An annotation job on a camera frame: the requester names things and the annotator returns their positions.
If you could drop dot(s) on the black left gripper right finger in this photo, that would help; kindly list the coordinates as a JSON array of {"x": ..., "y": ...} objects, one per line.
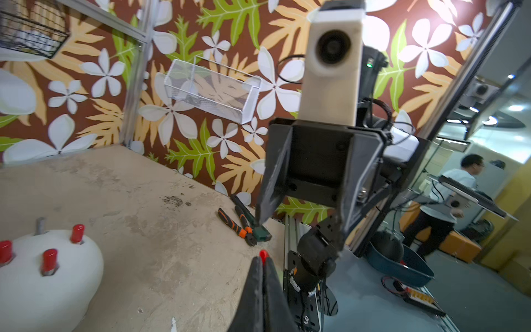
[{"x": 277, "y": 314}]

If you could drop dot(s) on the orange black pliers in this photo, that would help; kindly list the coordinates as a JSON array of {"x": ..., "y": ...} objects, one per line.
[{"x": 245, "y": 232}]

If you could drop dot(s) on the person in white shirt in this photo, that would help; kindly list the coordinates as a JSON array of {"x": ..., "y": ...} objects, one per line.
[{"x": 439, "y": 217}]

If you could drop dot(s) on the red sleeve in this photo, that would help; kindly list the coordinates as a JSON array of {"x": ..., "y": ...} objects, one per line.
[
  {"x": 77, "y": 234},
  {"x": 6, "y": 253},
  {"x": 49, "y": 262},
  {"x": 264, "y": 256}
]

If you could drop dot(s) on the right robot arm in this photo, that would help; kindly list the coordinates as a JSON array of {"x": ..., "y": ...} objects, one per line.
[{"x": 316, "y": 254}]

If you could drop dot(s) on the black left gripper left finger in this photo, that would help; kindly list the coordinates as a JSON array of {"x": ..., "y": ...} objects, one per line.
[{"x": 249, "y": 316}]

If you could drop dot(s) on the white sphere with screws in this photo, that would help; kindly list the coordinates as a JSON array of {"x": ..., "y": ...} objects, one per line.
[{"x": 33, "y": 302}]

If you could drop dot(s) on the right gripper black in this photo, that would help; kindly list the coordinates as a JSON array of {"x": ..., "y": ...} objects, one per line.
[{"x": 329, "y": 164}]

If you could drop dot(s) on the dark green handled tool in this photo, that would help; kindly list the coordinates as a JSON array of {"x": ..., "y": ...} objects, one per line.
[{"x": 260, "y": 233}]

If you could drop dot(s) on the black wire wall basket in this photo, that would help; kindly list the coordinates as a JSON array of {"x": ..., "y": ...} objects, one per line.
[{"x": 33, "y": 27}]

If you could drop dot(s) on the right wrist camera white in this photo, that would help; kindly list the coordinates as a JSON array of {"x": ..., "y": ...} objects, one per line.
[{"x": 332, "y": 69}]

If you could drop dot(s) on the white mesh basket right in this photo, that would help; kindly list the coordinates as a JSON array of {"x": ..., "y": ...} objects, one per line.
[{"x": 214, "y": 88}]

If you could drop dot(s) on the dark teal tub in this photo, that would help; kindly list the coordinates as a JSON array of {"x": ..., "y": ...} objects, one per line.
[{"x": 387, "y": 254}]

